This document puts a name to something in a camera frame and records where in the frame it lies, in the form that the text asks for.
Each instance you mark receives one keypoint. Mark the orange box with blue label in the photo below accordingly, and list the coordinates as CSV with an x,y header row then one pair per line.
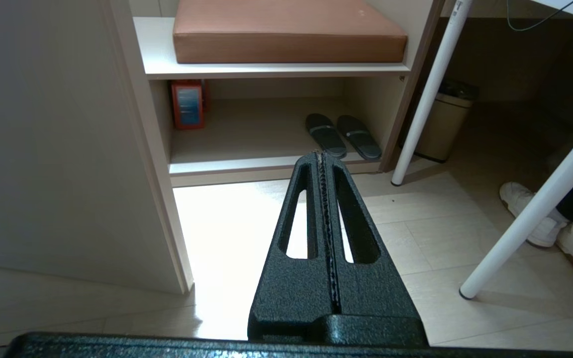
x,y
188,107

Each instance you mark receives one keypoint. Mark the white bench shelf cabinet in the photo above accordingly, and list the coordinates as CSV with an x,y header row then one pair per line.
x,y
266,72

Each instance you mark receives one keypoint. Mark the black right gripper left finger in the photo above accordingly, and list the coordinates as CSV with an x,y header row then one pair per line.
x,y
286,298

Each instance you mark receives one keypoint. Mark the beige metal trash bin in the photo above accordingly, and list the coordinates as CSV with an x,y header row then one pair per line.
x,y
440,124

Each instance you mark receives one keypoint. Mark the white table with round legs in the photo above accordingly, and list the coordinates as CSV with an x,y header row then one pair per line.
x,y
433,84

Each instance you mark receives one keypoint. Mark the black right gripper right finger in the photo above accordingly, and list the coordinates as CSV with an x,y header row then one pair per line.
x,y
381,293

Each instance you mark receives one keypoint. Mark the black slipper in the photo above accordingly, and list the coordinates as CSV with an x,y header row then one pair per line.
x,y
358,135
324,132

